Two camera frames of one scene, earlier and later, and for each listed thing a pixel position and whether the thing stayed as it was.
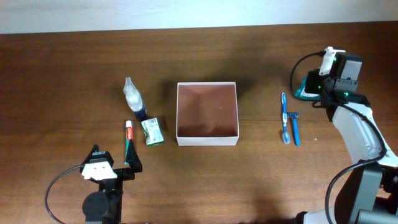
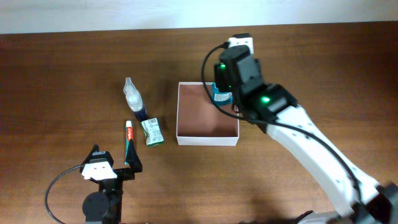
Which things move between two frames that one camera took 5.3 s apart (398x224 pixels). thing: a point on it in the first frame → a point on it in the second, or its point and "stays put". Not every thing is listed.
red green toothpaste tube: [129, 135] stays put
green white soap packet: [152, 131] stays put
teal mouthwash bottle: [302, 94] → [225, 98]
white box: [207, 114] stays put
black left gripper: [135, 165] stays put
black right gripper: [313, 76] → [221, 77]
